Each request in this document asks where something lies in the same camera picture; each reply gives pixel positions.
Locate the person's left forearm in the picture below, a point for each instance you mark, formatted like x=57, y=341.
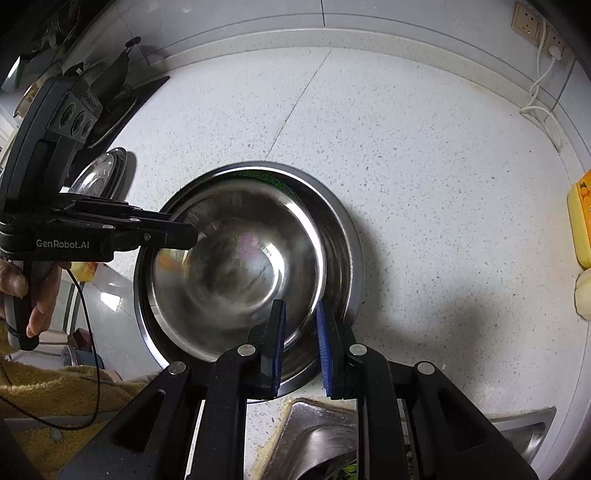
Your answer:
x=55, y=387

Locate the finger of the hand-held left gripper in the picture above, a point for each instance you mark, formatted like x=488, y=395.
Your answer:
x=161, y=235
x=120, y=208

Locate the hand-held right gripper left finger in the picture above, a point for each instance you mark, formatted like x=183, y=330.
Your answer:
x=279, y=360

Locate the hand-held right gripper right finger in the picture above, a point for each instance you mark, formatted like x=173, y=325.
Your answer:
x=324, y=360

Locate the beige wall socket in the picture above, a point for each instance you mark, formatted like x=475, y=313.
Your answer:
x=556, y=44
x=527, y=18

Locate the person's left hand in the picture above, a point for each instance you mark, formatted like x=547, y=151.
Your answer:
x=48, y=290

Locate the yellow plastic container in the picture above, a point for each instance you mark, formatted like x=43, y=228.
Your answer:
x=581, y=221

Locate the large stainless steel bowl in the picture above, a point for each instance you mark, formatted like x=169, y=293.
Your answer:
x=341, y=258

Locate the pale round object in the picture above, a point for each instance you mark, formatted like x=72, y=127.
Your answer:
x=584, y=295

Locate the black cooktop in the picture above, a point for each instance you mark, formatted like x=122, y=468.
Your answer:
x=150, y=90

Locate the stainless steel sink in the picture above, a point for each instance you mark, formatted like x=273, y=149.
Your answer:
x=314, y=438

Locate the labelled stainless steel plate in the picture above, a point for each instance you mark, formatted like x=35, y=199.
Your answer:
x=94, y=173

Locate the small stainless steel bowl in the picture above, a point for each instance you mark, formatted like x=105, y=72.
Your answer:
x=231, y=267

